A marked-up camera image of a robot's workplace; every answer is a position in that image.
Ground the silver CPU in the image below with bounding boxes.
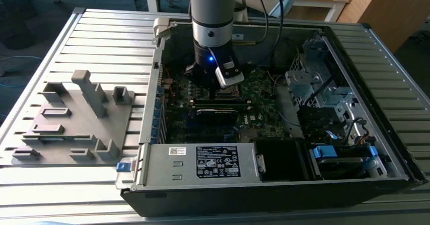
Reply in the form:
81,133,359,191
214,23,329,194
217,85,240,96

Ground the wooden cabinet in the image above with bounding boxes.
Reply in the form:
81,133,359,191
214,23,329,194
337,0,430,53

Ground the green RAM stick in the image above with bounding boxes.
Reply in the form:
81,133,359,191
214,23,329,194
38,135,92,142

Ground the black graphics card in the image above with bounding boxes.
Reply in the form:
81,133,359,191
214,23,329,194
194,108,240,129

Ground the black looped cable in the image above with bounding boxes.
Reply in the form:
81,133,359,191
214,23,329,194
344,116,367,146

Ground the black disk bay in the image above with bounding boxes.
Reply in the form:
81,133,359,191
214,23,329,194
296,106,343,145

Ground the blue disk carrier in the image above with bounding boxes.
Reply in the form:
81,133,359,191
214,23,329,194
309,144,380,180

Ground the grey plastic case handle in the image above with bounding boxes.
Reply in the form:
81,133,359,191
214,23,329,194
152,18,169,39

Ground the green motherboard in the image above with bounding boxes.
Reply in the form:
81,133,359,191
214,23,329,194
157,63,303,145

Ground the blue floor cable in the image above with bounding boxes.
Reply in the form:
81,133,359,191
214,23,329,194
0,55,43,89

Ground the grey parts rack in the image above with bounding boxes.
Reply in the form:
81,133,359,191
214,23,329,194
11,69,136,165

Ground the black PC case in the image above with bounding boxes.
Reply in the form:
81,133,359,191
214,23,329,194
113,17,428,218

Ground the dark drive cable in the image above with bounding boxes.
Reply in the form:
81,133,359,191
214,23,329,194
303,76,336,110

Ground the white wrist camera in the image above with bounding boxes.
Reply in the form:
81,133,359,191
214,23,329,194
213,56,245,89

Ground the grey metal drive cage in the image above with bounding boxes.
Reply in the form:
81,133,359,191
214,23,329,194
300,31,361,125

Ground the CPU socket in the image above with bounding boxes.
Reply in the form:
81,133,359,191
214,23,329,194
206,84,244,100

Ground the thin grey wire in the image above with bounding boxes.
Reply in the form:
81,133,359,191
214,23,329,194
276,106,303,129
266,70,282,89

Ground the black hard disk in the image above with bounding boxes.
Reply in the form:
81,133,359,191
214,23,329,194
316,157,367,180

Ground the silver metal bracket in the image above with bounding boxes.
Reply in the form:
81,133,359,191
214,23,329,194
284,70,320,93

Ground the chipset heat sink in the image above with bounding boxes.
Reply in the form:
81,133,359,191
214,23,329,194
240,128,260,142

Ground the grey power supply unit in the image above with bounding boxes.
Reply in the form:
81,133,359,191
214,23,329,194
133,142,268,187

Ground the black office chair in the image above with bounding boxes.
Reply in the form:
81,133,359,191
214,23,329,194
0,0,37,51

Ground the black RAM slot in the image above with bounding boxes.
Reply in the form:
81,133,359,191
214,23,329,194
193,103,246,109
193,98,245,104

